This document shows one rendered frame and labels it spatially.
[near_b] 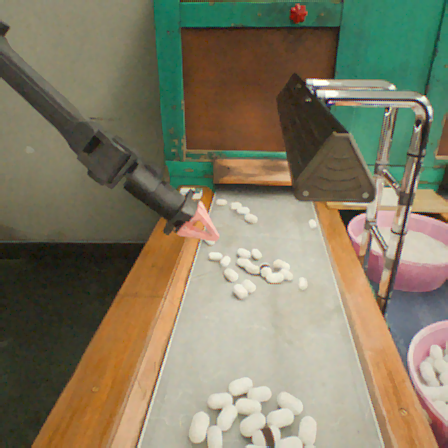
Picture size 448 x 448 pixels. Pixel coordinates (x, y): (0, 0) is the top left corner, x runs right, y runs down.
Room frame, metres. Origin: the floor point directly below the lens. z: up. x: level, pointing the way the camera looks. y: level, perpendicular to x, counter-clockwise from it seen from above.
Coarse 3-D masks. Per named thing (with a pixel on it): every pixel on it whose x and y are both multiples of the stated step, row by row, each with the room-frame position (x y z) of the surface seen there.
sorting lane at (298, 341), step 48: (240, 240) 0.83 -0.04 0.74; (288, 240) 0.83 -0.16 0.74; (192, 288) 0.63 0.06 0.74; (288, 288) 0.63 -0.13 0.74; (336, 288) 0.63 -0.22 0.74; (192, 336) 0.49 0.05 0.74; (240, 336) 0.49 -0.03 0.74; (288, 336) 0.49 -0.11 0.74; (336, 336) 0.49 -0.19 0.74; (192, 384) 0.40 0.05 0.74; (288, 384) 0.40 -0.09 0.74; (336, 384) 0.40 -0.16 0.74; (144, 432) 0.32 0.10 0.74; (288, 432) 0.32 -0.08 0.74; (336, 432) 0.32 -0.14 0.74
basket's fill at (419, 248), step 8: (384, 232) 0.89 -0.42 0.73; (408, 232) 0.90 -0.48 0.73; (360, 240) 0.85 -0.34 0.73; (408, 240) 0.84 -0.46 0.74; (416, 240) 0.84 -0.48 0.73; (424, 240) 0.84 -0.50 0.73; (432, 240) 0.85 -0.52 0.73; (376, 248) 0.80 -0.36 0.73; (408, 248) 0.81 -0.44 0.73; (416, 248) 0.80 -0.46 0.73; (424, 248) 0.81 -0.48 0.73; (432, 248) 0.81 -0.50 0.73; (440, 248) 0.81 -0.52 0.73; (408, 256) 0.76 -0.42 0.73; (416, 256) 0.76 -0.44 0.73; (424, 256) 0.76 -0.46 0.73; (432, 256) 0.77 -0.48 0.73; (440, 256) 0.77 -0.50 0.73
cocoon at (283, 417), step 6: (282, 408) 0.34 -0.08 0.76; (270, 414) 0.33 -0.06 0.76; (276, 414) 0.33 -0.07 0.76; (282, 414) 0.33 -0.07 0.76; (288, 414) 0.33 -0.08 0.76; (270, 420) 0.33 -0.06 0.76; (276, 420) 0.32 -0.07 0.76; (282, 420) 0.33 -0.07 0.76; (288, 420) 0.33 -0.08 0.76; (276, 426) 0.32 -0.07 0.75; (282, 426) 0.32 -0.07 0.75
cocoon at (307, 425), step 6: (306, 420) 0.32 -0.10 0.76; (312, 420) 0.32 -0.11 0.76; (300, 426) 0.32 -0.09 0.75; (306, 426) 0.31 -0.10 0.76; (312, 426) 0.32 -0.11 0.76; (300, 432) 0.31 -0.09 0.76; (306, 432) 0.31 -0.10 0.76; (312, 432) 0.31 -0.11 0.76; (300, 438) 0.30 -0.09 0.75; (306, 438) 0.30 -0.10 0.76; (312, 438) 0.30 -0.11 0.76; (306, 444) 0.30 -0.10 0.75
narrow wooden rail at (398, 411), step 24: (336, 216) 0.92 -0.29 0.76; (336, 240) 0.78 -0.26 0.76; (336, 264) 0.68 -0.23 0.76; (360, 264) 0.68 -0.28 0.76; (360, 288) 0.60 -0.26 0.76; (360, 312) 0.53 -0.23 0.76; (360, 336) 0.47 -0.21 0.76; (384, 336) 0.47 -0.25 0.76; (360, 360) 0.44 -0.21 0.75; (384, 360) 0.42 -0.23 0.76; (384, 384) 0.37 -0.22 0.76; (408, 384) 0.37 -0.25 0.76; (384, 408) 0.34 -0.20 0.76; (408, 408) 0.34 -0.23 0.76; (384, 432) 0.31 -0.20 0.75; (408, 432) 0.30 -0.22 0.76; (432, 432) 0.30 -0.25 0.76
